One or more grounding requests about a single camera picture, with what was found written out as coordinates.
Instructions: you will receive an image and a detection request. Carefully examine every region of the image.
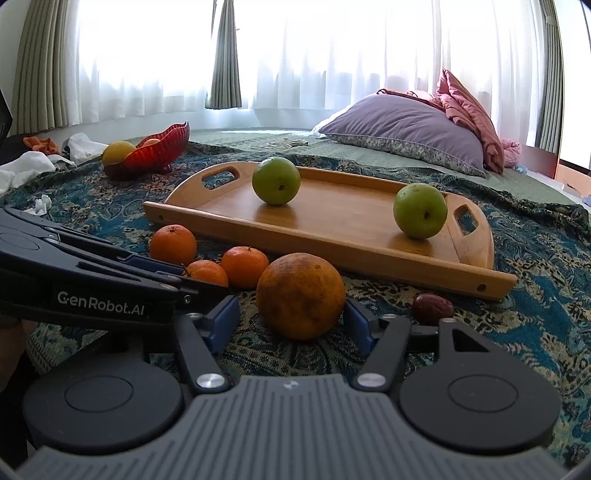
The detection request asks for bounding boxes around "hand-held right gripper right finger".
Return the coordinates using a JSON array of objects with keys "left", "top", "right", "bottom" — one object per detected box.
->
[{"left": 344, "top": 298, "right": 483, "bottom": 393}]

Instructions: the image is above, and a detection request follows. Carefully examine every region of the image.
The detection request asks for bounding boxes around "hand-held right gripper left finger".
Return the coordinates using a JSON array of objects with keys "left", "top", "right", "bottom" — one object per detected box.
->
[{"left": 108, "top": 295, "right": 241, "bottom": 394}]

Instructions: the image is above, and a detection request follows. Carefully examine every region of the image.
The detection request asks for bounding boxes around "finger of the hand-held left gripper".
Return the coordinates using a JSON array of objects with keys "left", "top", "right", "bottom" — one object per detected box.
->
[
  {"left": 0, "top": 207, "right": 185, "bottom": 286},
  {"left": 178, "top": 276, "right": 230, "bottom": 310}
]

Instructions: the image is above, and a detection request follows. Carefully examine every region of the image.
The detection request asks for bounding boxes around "small orange tangerine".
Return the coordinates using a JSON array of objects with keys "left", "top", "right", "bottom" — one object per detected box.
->
[
  {"left": 220, "top": 246, "right": 270, "bottom": 290},
  {"left": 149, "top": 224, "right": 198, "bottom": 265},
  {"left": 185, "top": 260, "right": 229, "bottom": 289}
]

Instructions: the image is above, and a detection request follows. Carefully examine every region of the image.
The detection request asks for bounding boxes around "large orange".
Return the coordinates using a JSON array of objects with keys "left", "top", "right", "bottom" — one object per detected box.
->
[{"left": 256, "top": 253, "right": 347, "bottom": 341}]

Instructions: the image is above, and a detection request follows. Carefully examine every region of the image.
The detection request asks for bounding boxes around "red jujube date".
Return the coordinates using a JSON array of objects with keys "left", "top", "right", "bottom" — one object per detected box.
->
[{"left": 411, "top": 294, "right": 454, "bottom": 325}]

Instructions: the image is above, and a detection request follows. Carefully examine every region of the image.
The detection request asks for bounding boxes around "wooden serving tray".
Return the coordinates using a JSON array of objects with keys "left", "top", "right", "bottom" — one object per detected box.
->
[{"left": 143, "top": 161, "right": 518, "bottom": 302}]

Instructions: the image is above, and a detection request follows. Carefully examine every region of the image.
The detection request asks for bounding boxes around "crumpled white tissue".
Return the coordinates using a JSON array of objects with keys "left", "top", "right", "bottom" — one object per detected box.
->
[{"left": 23, "top": 195, "right": 53, "bottom": 216}]

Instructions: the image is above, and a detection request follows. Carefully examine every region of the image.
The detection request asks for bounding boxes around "red glass bowl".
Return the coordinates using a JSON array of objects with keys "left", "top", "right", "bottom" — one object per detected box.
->
[{"left": 104, "top": 121, "right": 191, "bottom": 181}]

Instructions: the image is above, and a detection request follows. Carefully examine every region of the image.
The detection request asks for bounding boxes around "yellow lemon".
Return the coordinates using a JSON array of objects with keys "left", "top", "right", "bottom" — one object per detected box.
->
[{"left": 102, "top": 141, "right": 138, "bottom": 166}]

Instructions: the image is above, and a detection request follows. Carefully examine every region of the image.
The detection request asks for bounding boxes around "green apple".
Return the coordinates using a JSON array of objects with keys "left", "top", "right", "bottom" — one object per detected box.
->
[
  {"left": 252, "top": 157, "right": 302, "bottom": 206},
  {"left": 393, "top": 183, "right": 448, "bottom": 240}
]

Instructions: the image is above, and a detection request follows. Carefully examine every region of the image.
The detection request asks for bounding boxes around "white plastic bag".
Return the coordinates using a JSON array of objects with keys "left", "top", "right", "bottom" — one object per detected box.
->
[{"left": 62, "top": 133, "right": 109, "bottom": 164}]

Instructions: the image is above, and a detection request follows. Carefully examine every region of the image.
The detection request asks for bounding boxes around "white cloth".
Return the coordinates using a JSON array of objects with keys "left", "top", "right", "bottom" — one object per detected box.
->
[{"left": 0, "top": 150, "right": 77, "bottom": 192}]

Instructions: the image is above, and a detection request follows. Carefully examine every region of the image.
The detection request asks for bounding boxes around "orange cloth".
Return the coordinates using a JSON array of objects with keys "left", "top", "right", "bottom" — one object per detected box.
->
[{"left": 23, "top": 135, "right": 59, "bottom": 155}]

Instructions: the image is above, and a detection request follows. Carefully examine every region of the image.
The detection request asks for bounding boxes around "green bedspread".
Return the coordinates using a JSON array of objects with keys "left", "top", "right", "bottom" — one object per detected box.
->
[{"left": 187, "top": 128, "right": 578, "bottom": 206}]

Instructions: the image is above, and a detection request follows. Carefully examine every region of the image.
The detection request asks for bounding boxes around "blue patterned blanket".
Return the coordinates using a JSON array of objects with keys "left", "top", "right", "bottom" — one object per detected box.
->
[{"left": 0, "top": 141, "right": 591, "bottom": 467}]

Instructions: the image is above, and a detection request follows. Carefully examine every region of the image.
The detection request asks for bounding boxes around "purple pillow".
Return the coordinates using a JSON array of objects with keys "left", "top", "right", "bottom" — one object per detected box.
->
[{"left": 314, "top": 91, "right": 488, "bottom": 177}]

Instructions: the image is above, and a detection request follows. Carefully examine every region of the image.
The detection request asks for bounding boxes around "green curtain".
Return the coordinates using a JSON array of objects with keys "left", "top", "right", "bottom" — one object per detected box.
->
[
  {"left": 206, "top": 0, "right": 243, "bottom": 110},
  {"left": 537, "top": 0, "right": 567, "bottom": 149},
  {"left": 11, "top": 0, "right": 81, "bottom": 136}
]

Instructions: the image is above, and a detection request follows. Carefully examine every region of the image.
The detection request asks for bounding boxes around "small pink cloth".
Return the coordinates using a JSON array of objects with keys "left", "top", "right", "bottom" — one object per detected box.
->
[{"left": 502, "top": 137, "right": 522, "bottom": 168}]

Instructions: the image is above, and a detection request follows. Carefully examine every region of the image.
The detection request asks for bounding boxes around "pink quilt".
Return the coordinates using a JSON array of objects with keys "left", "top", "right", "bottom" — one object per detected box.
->
[{"left": 379, "top": 69, "right": 505, "bottom": 174}]

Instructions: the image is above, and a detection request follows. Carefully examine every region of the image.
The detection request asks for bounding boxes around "white sheer curtain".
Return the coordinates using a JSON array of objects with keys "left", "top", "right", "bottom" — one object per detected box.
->
[{"left": 76, "top": 0, "right": 543, "bottom": 127}]

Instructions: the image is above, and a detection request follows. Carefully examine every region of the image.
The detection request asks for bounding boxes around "white wardrobe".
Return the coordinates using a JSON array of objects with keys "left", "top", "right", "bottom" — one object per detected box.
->
[{"left": 556, "top": 0, "right": 591, "bottom": 195}]

